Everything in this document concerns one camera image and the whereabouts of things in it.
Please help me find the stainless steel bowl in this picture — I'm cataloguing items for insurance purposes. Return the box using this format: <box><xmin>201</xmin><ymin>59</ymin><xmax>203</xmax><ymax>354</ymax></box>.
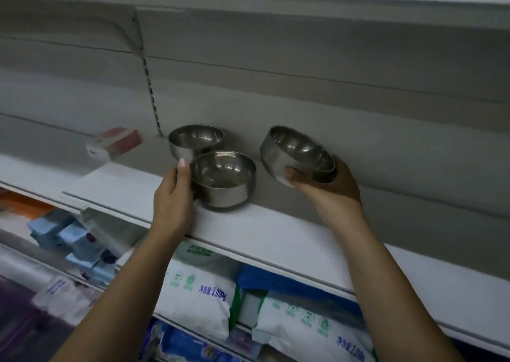
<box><xmin>189</xmin><ymin>150</ymin><xmax>257</xmax><ymax>211</ymax></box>
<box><xmin>168</xmin><ymin>124</ymin><xmax>225</xmax><ymax>162</ymax></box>
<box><xmin>259</xmin><ymin>125</ymin><xmax>338</xmax><ymax>188</ymax></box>

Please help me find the group of light blue packets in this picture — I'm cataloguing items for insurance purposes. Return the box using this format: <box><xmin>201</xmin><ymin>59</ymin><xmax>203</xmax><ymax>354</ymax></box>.
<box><xmin>27</xmin><ymin>210</ymin><xmax>118</xmax><ymax>283</ymax></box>

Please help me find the person's left hand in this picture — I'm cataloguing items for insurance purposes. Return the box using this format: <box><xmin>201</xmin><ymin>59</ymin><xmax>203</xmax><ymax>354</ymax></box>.
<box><xmin>153</xmin><ymin>158</ymin><xmax>197</xmax><ymax>240</ymax></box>

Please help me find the slotted shelf upright strip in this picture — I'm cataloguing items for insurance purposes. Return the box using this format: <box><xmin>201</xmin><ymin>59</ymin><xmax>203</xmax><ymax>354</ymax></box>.
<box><xmin>132</xmin><ymin>8</ymin><xmax>165</xmax><ymax>138</ymax></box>

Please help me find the white green-print powder bag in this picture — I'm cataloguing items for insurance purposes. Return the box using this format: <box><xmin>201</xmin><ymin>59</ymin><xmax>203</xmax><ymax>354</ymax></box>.
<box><xmin>155</xmin><ymin>240</ymin><xmax>238</xmax><ymax>341</ymax></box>
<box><xmin>252</xmin><ymin>294</ymin><xmax>377</xmax><ymax>362</ymax></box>

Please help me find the clear shelf edge rail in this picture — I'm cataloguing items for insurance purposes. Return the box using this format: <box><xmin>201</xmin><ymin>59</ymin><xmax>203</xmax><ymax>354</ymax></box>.
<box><xmin>79</xmin><ymin>207</ymin><xmax>149</xmax><ymax>257</ymax></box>

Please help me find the white purple-print packet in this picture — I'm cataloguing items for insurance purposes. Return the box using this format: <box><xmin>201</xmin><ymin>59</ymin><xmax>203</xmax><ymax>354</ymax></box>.
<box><xmin>31</xmin><ymin>275</ymin><xmax>94</xmax><ymax>319</ymax></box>

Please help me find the person's left forearm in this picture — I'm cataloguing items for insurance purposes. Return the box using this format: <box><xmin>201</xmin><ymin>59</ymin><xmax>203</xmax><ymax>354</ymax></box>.
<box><xmin>51</xmin><ymin>230</ymin><xmax>189</xmax><ymax>362</ymax></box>

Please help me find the blue printed packet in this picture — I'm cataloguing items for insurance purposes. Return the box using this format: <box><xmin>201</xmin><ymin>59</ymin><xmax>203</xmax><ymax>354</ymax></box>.
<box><xmin>139</xmin><ymin>320</ymin><xmax>241</xmax><ymax>362</ymax></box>

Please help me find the person's right hand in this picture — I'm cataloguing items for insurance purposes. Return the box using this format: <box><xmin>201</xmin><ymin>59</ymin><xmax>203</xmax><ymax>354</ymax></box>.
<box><xmin>284</xmin><ymin>155</ymin><xmax>364</xmax><ymax>225</ymax></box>

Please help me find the orange packet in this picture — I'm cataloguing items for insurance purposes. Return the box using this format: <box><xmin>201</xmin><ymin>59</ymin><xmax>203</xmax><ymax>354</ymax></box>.
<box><xmin>0</xmin><ymin>190</ymin><xmax>54</xmax><ymax>220</ymax></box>

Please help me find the person's right forearm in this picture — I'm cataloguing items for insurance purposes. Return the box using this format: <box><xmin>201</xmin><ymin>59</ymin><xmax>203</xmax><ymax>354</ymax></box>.
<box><xmin>329</xmin><ymin>210</ymin><xmax>466</xmax><ymax>362</ymax></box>

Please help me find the red and white box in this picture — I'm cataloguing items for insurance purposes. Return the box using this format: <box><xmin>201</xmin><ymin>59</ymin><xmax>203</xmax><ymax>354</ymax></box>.
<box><xmin>85</xmin><ymin>127</ymin><xmax>143</xmax><ymax>162</ymax></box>

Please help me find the blue plastic bag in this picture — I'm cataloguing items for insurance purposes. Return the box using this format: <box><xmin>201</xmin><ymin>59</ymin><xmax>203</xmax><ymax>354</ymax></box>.
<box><xmin>237</xmin><ymin>263</ymin><xmax>364</xmax><ymax>319</ymax></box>

